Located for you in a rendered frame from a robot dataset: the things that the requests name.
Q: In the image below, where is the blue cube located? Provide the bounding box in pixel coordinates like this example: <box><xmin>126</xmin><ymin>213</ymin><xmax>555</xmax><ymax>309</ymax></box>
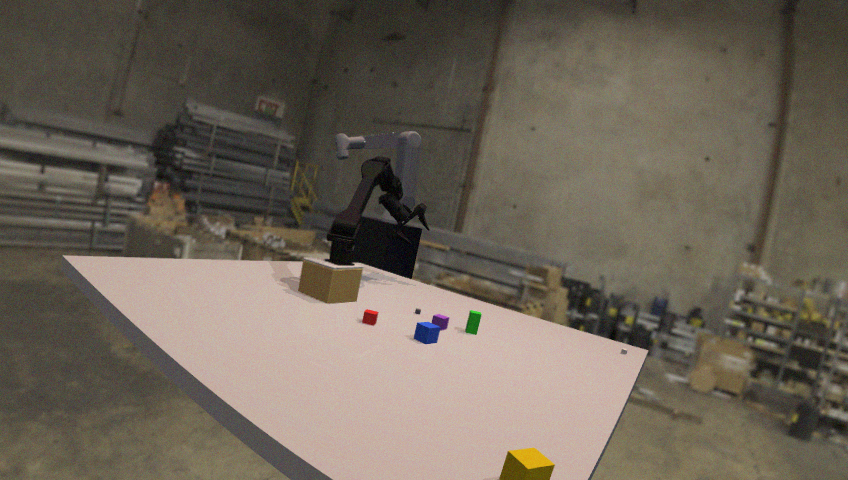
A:
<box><xmin>414</xmin><ymin>322</ymin><xmax>441</xmax><ymax>344</ymax></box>

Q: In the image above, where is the red block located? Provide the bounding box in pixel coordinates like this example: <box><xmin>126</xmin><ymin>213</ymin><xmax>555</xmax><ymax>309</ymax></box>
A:
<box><xmin>362</xmin><ymin>309</ymin><xmax>379</xmax><ymax>326</ymax></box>

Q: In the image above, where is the purple block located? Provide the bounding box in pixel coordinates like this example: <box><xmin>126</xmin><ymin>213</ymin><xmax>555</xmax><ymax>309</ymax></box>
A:
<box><xmin>432</xmin><ymin>314</ymin><xmax>450</xmax><ymax>331</ymax></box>

